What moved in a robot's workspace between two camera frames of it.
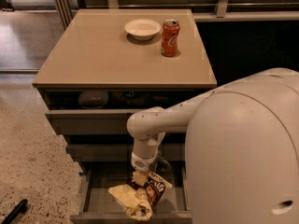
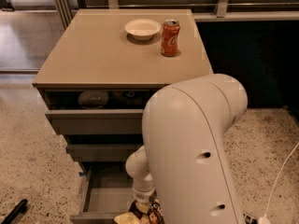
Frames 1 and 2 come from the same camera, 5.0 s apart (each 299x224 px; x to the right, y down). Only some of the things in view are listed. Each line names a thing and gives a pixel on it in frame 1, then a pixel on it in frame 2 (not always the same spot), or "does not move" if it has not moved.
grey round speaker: x=92 y=99 does not move
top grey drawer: x=90 y=122 does not move
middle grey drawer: x=121 y=152 does not move
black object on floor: x=20 y=209 does not move
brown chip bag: x=139 y=201 → x=155 y=215
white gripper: x=141 y=163 → x=143 y=198
